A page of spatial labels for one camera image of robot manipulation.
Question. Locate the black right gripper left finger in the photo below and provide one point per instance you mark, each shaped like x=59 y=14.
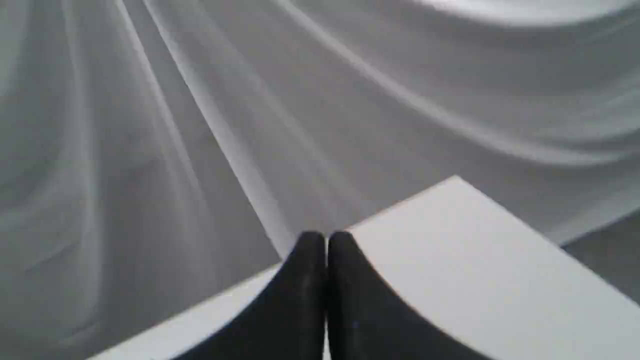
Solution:
x=286 y=321

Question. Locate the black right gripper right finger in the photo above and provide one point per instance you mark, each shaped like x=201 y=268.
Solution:
x=367 y=320

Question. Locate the grey backdrop curtain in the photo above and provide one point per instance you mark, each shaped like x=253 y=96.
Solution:
x=155 y=153

